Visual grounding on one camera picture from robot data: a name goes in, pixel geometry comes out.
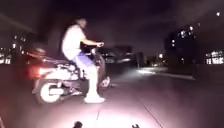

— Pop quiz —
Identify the low lit building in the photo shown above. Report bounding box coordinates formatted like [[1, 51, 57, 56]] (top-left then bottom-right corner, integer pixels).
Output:
[[99, 45, 134, 65]]

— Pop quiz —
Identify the person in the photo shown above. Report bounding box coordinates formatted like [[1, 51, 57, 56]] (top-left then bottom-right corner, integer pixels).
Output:
[[61, 17, 106, 104]]

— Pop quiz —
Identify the dark paved road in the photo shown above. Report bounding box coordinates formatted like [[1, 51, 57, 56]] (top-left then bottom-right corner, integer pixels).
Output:
[[0, 64, 224, 128]]

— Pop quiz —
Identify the motor scooter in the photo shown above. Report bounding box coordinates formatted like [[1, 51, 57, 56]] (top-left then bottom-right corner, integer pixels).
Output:
[[26, 46, 112, 106]]

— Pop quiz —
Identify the tall dark building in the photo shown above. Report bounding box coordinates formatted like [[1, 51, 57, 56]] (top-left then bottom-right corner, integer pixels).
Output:
[[163, 9, 224, 67]]

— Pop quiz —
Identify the building with lit windows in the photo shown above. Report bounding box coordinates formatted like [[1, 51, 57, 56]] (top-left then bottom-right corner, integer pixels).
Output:
[[0, 14, 38, 66]]

